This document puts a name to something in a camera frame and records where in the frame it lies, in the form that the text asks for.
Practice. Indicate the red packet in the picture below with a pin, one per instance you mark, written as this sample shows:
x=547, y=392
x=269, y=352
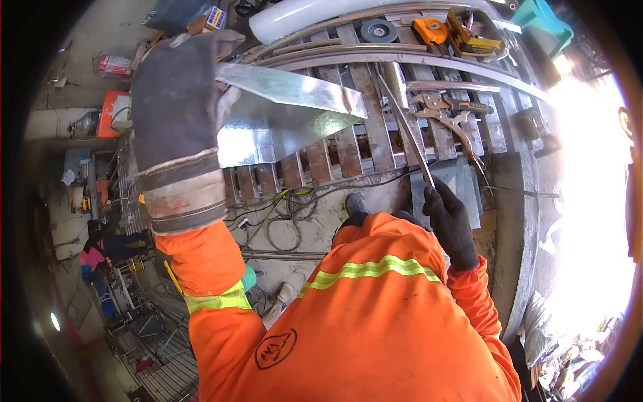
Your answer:
x=114, y=65

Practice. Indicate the person's legs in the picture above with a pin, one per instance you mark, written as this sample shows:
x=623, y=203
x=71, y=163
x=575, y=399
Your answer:
x=354, y=203

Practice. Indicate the person's left fingers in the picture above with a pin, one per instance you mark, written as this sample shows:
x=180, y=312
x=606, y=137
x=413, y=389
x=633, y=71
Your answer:
x=221, y=42

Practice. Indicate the grey flat metal plate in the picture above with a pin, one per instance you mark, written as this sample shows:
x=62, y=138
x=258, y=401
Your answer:
x=452, y=181

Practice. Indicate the orange tape measure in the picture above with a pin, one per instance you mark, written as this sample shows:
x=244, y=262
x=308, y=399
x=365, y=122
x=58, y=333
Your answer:
x=430, y=30

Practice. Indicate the person's left thumb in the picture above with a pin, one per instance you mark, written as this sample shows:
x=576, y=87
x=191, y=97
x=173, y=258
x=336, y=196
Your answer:
x=228, y=105

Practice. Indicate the straight steel bar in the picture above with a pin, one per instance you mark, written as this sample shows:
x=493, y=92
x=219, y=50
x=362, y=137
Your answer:
x=452, y=86

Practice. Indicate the teal plastic chair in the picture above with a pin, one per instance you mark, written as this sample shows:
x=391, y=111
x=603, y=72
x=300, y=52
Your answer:
x=545, y=25

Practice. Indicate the person's right fingers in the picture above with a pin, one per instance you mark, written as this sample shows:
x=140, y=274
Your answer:
x=436, y=196

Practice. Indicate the locking pliers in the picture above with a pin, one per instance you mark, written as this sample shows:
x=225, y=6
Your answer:
x=442, y=113

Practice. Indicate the slatted metal workbench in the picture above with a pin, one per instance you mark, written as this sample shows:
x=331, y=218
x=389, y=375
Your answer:
x=371, y=125

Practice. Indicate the grey grinding disc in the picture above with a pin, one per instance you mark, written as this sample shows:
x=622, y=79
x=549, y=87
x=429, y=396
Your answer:
x=378, y=31

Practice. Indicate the person's left hand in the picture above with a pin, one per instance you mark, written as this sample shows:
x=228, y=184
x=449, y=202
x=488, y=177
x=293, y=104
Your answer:
x=173, y=100

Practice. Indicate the bent shiny metal sheet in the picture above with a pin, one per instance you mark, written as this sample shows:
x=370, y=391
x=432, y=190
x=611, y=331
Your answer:
x=281, y=115

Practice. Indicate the colourful small box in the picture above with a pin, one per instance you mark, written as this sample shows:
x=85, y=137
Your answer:
x=216, y=18

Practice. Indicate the person's body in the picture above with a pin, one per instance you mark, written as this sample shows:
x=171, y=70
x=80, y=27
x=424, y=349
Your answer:
x=376, y=326

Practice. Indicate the long curved steel bar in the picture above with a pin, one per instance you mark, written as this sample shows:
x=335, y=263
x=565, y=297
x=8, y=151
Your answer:
x=452, y=68

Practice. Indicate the orange welding machine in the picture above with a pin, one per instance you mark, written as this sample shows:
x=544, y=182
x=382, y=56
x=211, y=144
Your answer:
x=108, y=115

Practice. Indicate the white curved pipe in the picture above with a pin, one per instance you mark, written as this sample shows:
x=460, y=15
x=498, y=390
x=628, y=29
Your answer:
x=291, y=17

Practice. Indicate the shiny square tube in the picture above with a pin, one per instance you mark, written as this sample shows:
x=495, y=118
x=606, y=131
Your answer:
x=397, y=83

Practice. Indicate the thin black rod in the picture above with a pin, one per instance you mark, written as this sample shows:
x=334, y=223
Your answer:
x=522, y=192

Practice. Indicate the person's right hand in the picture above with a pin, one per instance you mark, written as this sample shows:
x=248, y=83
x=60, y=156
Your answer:
x=452, y=226

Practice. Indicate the thin curved metal strip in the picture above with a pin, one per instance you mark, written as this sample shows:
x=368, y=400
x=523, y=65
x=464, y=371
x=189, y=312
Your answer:
x=402, y=120

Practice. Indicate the yellow black power tool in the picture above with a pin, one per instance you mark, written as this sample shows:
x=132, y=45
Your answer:
x=472, y=37

